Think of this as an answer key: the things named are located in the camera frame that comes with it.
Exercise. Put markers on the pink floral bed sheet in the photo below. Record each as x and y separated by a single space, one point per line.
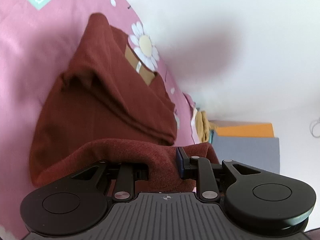
38 39

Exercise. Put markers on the light blue garment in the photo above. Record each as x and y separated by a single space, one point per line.
211 136

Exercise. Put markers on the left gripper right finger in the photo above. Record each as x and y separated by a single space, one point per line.
199 169

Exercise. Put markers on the dark red knit sweater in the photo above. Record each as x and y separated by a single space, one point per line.
100 108

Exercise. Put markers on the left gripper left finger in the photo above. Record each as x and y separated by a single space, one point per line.
128 174

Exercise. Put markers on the mustard yellow garment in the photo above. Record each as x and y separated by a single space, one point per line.
203 126

